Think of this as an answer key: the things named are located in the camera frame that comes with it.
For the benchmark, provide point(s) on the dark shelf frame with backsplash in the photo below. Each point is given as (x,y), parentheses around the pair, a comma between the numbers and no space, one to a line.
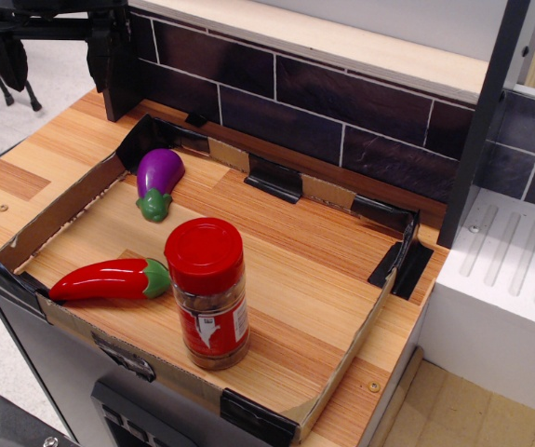
(386,118)

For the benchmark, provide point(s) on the black toy oven panel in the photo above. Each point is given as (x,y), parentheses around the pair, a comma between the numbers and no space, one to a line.
(143,415)

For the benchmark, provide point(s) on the red toy chili pepper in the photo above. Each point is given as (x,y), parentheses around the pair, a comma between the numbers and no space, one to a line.
(131,279)

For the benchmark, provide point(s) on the purple toy eggplant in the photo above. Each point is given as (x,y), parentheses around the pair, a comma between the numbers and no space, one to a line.
(158,173)

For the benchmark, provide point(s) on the brass screw front right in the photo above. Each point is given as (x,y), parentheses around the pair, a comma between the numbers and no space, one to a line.
(374,387)

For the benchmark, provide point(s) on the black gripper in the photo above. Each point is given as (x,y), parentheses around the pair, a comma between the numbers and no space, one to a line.
(103,24)

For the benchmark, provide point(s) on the red-lidded spice bottle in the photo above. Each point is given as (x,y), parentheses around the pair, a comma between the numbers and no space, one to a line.
(205,259)

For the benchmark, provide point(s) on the white toy sink drainboard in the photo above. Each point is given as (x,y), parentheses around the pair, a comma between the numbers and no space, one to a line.
(480,319)

